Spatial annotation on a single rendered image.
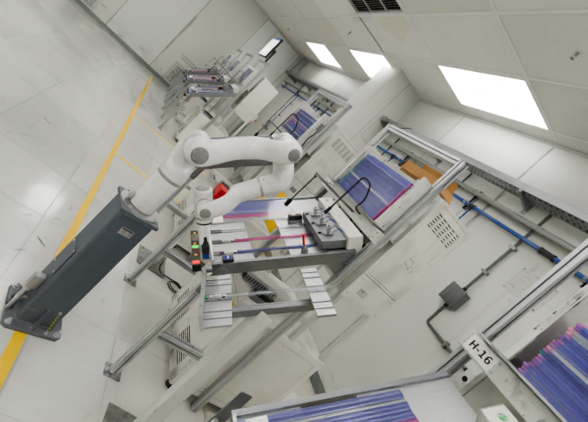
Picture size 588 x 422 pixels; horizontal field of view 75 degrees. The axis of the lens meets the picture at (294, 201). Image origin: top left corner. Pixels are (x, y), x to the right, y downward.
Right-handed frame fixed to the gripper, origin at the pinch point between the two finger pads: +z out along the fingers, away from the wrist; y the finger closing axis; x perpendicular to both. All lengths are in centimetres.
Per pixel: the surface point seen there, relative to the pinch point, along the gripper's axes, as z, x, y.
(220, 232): 2.8, 9.0, -20.7
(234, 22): -101, 119, -871
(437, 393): 4, 66, 92
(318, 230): -3, 58, -5
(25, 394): 32, -69, 39
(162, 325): 29.7, -21.3, 14.0
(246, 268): 5.9, 18.0, 10.0
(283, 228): 3.1, 43.5, -20.8
